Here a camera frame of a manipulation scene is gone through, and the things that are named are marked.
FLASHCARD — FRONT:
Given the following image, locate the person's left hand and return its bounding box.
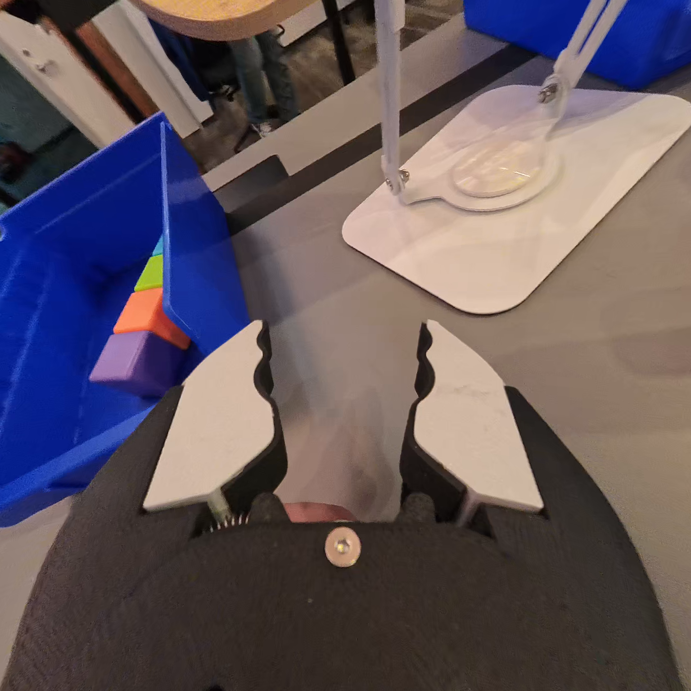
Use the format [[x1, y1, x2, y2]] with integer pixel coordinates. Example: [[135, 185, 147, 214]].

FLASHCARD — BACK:
[[283, 502, 358, 523]]

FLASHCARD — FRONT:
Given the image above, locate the green magnetic cube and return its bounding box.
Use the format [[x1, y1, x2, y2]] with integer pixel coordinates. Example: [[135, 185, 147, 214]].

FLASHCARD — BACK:
[[134, 254, 164, 293]]

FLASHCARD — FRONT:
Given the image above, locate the white cabinet panel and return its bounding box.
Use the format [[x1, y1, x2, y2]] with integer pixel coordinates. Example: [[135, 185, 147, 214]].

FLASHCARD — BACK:
[[0, 10, 212, 149]]

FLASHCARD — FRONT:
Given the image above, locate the orange magnetic cube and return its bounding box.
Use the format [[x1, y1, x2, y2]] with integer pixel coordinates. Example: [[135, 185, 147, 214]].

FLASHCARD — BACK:
[[113, 287, 191, 350]]

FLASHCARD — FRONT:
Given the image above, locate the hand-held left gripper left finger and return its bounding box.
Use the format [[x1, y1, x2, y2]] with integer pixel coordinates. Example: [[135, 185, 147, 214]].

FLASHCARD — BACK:
[[142, 319, 288, 521]]

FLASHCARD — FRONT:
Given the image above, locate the black metal frame bar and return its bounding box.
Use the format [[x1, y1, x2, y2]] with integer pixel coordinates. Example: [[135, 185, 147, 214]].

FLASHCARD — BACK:
[[323, 0, 357, 85]]

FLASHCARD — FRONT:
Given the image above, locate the purple magnetic cube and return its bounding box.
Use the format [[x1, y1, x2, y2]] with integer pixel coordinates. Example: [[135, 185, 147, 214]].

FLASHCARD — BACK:
[[89, 330, 188, 399]]

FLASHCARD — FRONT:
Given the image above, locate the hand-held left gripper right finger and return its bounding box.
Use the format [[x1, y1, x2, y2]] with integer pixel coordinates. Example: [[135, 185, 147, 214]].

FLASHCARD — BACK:
[[399, 319, 545, 529]]

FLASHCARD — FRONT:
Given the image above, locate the blue plastic storage bin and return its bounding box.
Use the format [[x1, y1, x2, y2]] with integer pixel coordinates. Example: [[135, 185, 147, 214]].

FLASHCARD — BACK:
[[0, 112, 250, 527], [463, 0, 691, 91]]

